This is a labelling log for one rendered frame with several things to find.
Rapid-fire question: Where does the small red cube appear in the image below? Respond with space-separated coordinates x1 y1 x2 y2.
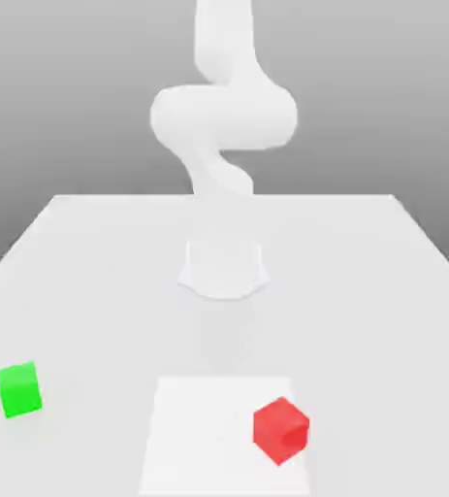
252 395 311 467

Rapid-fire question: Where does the small green cube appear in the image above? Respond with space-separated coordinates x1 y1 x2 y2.
0 360 44 419

